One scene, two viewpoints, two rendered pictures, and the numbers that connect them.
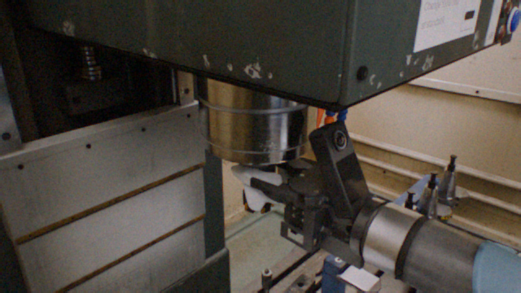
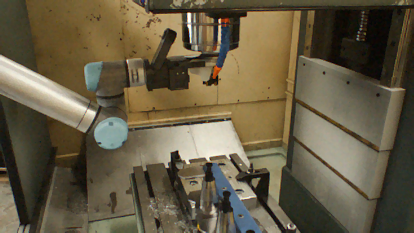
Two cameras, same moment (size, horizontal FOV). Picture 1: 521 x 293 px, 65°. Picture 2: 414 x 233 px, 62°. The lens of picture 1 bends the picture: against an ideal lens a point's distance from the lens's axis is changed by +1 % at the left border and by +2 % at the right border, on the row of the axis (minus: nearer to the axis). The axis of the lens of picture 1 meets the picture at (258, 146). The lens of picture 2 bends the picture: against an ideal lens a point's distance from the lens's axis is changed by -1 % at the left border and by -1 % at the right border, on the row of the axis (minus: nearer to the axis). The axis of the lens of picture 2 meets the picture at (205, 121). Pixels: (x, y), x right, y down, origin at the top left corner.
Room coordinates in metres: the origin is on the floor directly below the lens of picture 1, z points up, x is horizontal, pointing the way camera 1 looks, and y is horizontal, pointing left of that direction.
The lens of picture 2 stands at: (1.00, -0.84, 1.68)
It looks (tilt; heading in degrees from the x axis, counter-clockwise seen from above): 22 degrees down; 121
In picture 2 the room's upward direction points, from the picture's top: straight up
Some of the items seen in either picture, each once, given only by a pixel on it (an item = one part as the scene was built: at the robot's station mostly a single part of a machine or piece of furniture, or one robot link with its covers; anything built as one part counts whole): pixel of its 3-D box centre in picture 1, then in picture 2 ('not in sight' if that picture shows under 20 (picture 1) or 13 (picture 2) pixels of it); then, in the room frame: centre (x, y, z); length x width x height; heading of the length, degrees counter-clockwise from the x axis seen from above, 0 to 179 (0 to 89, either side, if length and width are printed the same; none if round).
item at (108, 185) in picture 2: not in sight; (173, 169); (0.03, 0.45, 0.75); 0.89 x 0.67 x 0.26; 47
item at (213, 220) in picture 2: not in sight; (216, 226); (0.73, -0.34, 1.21); 0.07 x 0.05 x 0.01; 47
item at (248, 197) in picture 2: not in sight; (212, 185); (0.46, 0.13, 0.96); 0.29 x 0.23 x 0.05; 137
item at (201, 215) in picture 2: not in sight; (209, 210); (0.69, -0.30, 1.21); 0.06 x 0.06 x 0.03
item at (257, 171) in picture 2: not in sight; (251, 180); (0.58, 0.23, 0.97); 0.13 x 0.03 x 0.15; 47
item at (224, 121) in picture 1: (258, 100); (211, 25); (0.52, 0.00, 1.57); 0.16 x 0.16 x 0.12
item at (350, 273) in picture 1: (361, 280); (191, 173); (0.57, -0.18, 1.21); 0.07 x 0.05 x 0.01; 47
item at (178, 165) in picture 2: not in sight; (177, 166); (0.27, 0.17, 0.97); 0.13 x 0.03 x 0.15; 137
